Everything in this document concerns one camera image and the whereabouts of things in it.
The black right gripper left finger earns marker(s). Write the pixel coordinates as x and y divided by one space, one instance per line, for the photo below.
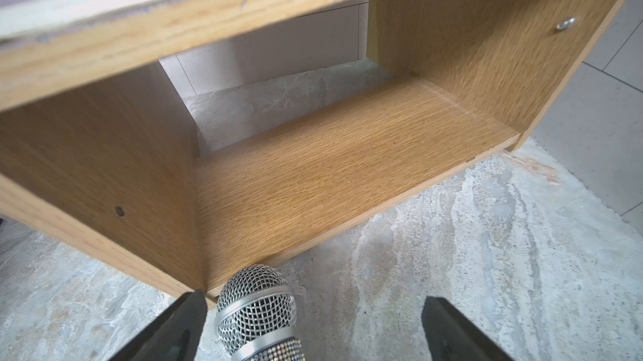
174 335

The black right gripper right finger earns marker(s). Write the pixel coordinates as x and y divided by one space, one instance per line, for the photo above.
450 335

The wooden shelf cabinet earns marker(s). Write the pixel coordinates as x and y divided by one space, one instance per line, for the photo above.
99 151

